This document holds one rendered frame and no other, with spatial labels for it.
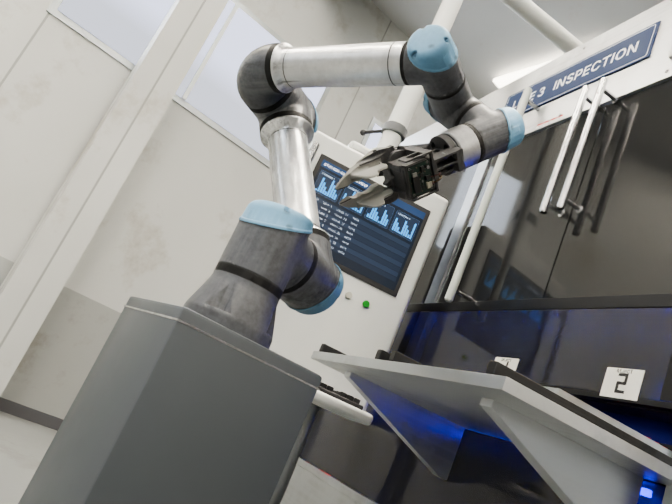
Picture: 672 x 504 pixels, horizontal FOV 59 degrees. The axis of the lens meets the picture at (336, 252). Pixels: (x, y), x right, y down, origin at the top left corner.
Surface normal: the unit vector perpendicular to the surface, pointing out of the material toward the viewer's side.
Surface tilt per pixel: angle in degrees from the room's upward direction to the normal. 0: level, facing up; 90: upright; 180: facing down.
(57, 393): 90
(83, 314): 90
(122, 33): 90
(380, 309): 90
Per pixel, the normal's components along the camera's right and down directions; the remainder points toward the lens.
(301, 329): 0.26, -0.18
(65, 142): 0.57, 0.00
